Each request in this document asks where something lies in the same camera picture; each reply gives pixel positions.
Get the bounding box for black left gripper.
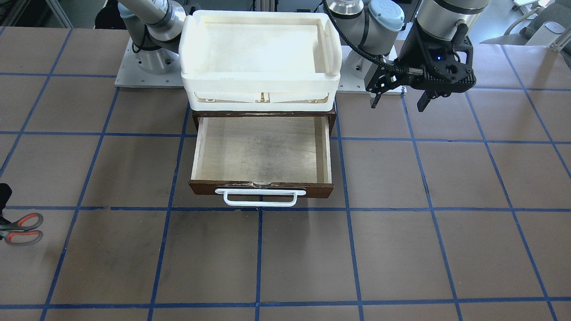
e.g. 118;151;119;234
366;22;476;112

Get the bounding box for grey orange scissors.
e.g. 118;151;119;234
0;213;44;246

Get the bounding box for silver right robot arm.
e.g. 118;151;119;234
1;16;188;213

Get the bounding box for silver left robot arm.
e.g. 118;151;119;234
322;0;489;112

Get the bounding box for wooden drawer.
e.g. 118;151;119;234
188;117;334;198

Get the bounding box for dark brown wooden cabinet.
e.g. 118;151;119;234
191;103;337;134

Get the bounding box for white plastic tray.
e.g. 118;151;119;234
178;10;342;112

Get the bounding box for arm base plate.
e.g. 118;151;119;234
337;45;377;94
115;39;184;89

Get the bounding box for white drawer handle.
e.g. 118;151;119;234
215;189;307;207

